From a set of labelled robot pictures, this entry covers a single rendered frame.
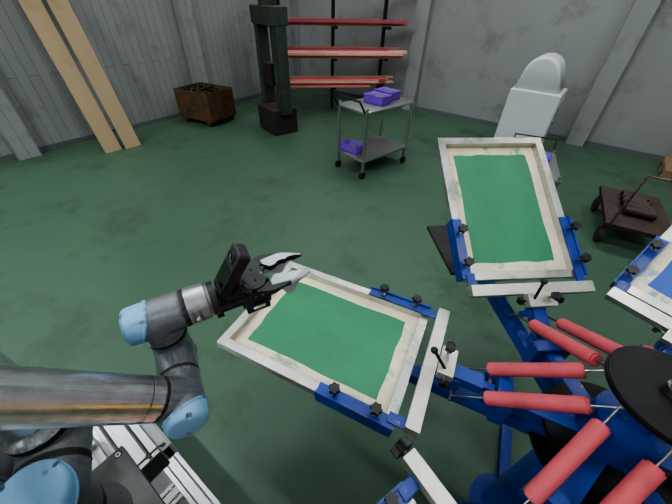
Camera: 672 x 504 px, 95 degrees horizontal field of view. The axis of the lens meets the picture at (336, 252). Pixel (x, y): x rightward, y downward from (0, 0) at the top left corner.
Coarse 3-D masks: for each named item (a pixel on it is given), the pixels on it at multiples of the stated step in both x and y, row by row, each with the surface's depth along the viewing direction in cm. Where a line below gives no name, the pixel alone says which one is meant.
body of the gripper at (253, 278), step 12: (252, 264) 66; (252, 276) 64; (264, 276) 64; (240, 288) 62; (252, 288) 62; (216, 300) 60; (228, 300) 64; (240, 300) 66; (252, 300) 64; (264, 300) 68; (216, 312) 61; (252, 312) 67
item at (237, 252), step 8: (232, 248) 58; (240, 248) 58; (232, 256) 57; (240, 256) 57; (248, 256) 58; (224, 264) 60; (232, 264) 58; (240, 264) 57; (224, 272) 60; (232, 272) 58; (240, 272) 59; (216, 280) 62; (224, 280) 60; (232, 280) 59; (216, 288) 62; (224, 288) 60; (232, 288) 61; (224, 296) 62
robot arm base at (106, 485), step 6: (102, 486) 65; (108, 486) 66; (114, 486) 67; (120, 486) 69; (108, 492) 64; (114, 492) 66; (120, 492) 67; (126, 492) 68; (108, 498) 63; (114, 498) 64; (120, 498) 66; (126, 498) 67
